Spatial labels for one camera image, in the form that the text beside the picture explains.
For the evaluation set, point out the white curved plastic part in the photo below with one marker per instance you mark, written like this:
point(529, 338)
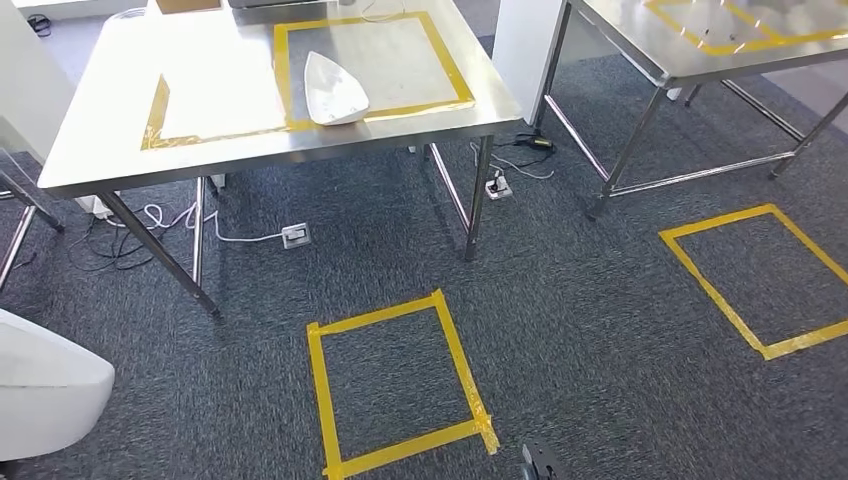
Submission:
point(334, 96)
point(46, 397)

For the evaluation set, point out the white power strip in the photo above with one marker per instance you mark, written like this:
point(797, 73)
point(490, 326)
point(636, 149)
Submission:
point(93, 206)

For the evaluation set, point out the large yellow tape frame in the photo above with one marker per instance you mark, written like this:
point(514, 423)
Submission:
point(281, 73)

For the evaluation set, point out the black power adapter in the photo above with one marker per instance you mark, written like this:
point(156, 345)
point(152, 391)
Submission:
point(536, 141)

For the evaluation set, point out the black robot body part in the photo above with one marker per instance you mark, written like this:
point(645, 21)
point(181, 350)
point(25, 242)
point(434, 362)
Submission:
point(538, 464)

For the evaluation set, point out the yellow floor tape square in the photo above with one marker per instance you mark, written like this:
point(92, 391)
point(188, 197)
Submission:
point(322, 397)

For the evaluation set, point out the grey floor socket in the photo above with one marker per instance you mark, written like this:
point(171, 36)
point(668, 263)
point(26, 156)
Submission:
point(498, 191)
point(296, 236)

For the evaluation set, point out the stainless steel workbench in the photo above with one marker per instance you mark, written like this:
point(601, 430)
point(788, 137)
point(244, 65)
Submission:
point(99, 132)

